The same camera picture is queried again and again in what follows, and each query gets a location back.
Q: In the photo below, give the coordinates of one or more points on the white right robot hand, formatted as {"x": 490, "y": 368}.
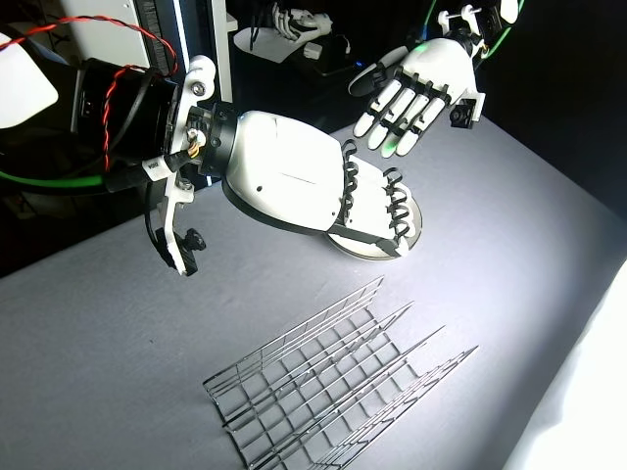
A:
{"x": 284, "y": 166}

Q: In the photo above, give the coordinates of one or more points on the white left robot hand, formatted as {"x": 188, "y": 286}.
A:
{"x": 441, "y": 63}

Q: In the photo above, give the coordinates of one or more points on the plain grey-white plate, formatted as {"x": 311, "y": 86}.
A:
{"x": 415, "y": 215}

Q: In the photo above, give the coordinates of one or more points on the black device with blue light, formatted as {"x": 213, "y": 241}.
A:
{"x": 343, "y": 59}

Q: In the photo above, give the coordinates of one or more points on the white power adapter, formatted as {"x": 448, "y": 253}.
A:
{"x": 313, "y": 50}

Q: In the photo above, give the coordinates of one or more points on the spare white robot hand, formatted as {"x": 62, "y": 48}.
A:
{"x": 299, "y": 19}

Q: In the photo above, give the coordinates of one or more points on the white and black robot column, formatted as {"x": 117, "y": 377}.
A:
{"x": 112, "y": 29}

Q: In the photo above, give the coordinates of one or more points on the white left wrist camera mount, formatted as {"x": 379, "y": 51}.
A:
{"x": 465, "y": 112}

